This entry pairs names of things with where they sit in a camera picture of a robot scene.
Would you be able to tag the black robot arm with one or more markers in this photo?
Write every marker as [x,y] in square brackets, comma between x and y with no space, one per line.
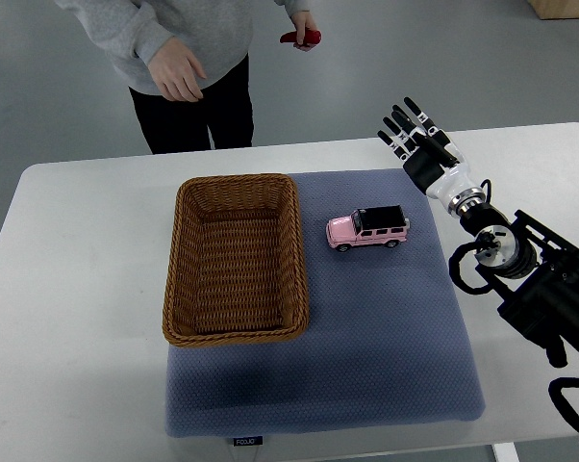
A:
[534,271]

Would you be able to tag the blue-grey padded mat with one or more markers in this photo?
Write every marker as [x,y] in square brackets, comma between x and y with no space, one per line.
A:
[386,343]

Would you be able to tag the cardboard box corner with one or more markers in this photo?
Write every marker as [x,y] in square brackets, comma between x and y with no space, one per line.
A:
[555,9]

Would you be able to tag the person's left hand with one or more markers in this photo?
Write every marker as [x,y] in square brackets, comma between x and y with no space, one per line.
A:
[303,21]

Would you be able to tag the red handheld object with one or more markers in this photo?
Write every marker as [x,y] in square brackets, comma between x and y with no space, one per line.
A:
[311,38]

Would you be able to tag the person in grey sweater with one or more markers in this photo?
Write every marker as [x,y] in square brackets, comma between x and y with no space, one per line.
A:
[218,33]

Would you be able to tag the pink toy car black roof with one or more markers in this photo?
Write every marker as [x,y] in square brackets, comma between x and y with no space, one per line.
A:
[376,226]

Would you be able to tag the person's right hand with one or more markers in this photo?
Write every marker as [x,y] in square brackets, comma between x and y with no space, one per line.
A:
[175,70]

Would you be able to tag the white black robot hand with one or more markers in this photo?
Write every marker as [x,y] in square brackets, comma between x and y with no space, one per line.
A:
[434,162]

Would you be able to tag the white table leg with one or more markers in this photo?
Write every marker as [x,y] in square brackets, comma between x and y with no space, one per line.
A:
[505,452]

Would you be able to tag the brown wicker basket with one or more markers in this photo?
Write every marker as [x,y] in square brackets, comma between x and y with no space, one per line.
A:
[236,270]

